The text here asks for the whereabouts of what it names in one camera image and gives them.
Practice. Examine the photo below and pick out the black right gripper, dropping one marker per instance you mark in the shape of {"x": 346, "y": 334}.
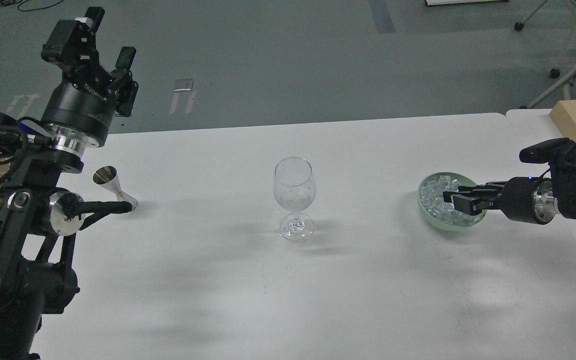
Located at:
{"x": 522, "y": 199}

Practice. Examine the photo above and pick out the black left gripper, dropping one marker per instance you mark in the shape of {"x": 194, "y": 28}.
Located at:
{"x": 74, "y": 104}

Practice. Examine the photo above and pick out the steel jigger measuring cup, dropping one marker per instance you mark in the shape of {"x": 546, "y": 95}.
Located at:
{"x": 107, "y": 177}

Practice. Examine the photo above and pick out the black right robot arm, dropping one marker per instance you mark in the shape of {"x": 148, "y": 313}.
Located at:
{"x": 560, "y": 156}

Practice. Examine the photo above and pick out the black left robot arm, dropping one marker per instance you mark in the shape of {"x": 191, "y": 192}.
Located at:
{"x": 39, "y": 221}

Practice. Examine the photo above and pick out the green bowl of ice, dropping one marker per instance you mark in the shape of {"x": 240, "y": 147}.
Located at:
{"x": 443, "y": 215}

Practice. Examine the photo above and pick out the clear wine glass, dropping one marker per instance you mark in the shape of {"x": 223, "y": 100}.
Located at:
{"x": 294, "y": 190}

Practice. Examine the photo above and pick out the white office chair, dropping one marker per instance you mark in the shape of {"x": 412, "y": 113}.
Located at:
{"x": 546, "y": 34}

